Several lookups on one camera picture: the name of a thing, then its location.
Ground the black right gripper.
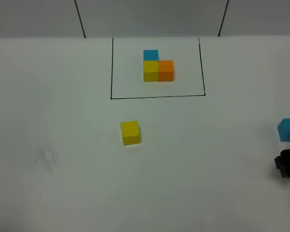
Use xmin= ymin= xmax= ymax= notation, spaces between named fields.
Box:
xmin=275 ymin=149 xmax=290 ymax=178

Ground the template orange cube block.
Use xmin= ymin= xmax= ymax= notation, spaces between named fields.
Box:
xmin=158 ymin=60 xmax=174 ymax=82

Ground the template yellow cube block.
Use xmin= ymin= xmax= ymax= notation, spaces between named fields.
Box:
xmin=143 ymin=60 xmax=159 ymax=82

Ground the template blue cube block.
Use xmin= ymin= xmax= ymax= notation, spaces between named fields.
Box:
xmin=143 ymin=50 xmax=159 ymax=61

